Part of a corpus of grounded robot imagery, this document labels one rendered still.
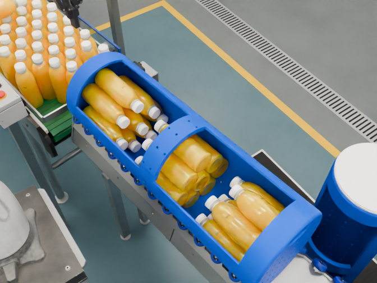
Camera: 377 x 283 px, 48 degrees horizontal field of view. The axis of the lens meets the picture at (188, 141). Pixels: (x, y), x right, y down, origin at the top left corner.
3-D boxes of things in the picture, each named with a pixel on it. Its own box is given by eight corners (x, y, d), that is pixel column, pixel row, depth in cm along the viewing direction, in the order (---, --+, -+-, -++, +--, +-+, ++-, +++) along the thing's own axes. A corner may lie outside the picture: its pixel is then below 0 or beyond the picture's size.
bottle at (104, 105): (87, 80, 144) (121, 110, 136) (101, 85, 150) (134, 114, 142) (77, 97, 146) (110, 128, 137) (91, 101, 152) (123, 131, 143)
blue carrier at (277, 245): (246, 308, 117) (265, 265, 96) (72, 131, 157) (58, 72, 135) (307, 246, 131) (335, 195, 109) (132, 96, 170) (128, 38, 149)
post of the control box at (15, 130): (64, 232, 236) (1, 113, 157) (60, 227, 238) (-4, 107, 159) (70, 227, 237) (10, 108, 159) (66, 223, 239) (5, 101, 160)
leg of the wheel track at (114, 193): (124, 242, 232) (107, 181, 182) (118, 235, 235) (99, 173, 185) (133, 236, 234) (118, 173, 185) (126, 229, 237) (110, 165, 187)
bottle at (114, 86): (111, 79, 151) (145, 108, 142) (95, 88, 147) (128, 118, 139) (110, 63, 145) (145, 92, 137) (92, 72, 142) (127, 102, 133)
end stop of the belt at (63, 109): (46, 123, 160) (44, 118, 158) (45, 122, 161) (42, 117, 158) (129, 73, 177) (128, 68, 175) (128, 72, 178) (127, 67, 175)
